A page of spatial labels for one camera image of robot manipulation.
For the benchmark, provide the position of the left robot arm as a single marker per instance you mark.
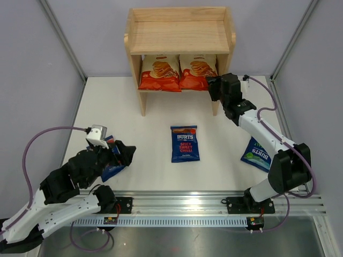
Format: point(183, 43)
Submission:
point(49, 210)

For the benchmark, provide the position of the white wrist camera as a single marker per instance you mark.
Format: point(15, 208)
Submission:
point(96, 136)
point(245, 84)

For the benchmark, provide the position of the blue burts chilli bag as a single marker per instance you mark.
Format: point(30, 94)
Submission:
point(184, 144)
point(110, 170)

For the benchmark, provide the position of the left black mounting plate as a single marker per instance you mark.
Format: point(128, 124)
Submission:
point(123, 205)

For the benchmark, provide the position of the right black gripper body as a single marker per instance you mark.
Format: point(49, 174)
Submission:
point(215, 90)

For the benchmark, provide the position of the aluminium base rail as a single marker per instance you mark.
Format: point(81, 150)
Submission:
point(206, 203)

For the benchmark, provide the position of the cassava chips bag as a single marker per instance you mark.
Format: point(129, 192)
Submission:
point(195, 69)
point(160, 73)

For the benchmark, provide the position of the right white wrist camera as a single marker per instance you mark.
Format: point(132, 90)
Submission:
point(245, 84)

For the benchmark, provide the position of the blue sea salt vinegar bag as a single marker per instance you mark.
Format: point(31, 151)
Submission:
point(255, 155)

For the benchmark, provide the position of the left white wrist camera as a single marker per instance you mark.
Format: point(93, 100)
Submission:
point(96, 136)

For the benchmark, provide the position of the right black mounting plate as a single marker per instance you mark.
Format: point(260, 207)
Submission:
point(243, 205)

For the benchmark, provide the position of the black mounting plate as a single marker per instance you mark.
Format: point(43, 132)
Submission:
point(243, 205)
point(123, 205)

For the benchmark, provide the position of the white slotted cable duct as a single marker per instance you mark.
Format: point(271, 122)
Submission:
point(162, 222)

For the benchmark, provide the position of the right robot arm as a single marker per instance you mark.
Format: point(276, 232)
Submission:
point(290, 162)

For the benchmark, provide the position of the wooden two-tier shelf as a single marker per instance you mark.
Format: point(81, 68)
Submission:
point(179, 30)

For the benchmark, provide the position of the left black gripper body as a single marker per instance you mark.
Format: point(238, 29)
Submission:
point(106, 157)

